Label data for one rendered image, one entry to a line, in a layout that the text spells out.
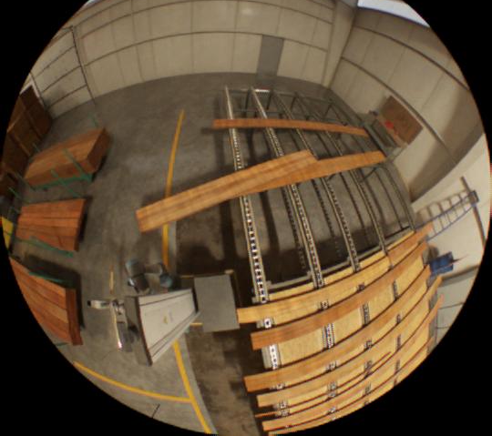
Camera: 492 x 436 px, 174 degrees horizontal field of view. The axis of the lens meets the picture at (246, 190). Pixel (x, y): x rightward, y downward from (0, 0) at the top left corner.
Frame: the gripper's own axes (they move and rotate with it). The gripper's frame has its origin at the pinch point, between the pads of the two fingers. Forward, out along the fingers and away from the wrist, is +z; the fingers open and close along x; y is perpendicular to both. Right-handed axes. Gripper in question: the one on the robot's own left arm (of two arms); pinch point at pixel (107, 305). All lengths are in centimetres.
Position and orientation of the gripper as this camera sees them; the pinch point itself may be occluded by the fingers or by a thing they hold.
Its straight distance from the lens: 169.9
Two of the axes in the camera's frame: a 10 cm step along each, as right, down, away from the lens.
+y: 1.5, -2.4, -9.6
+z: -9.8, 0.8, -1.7
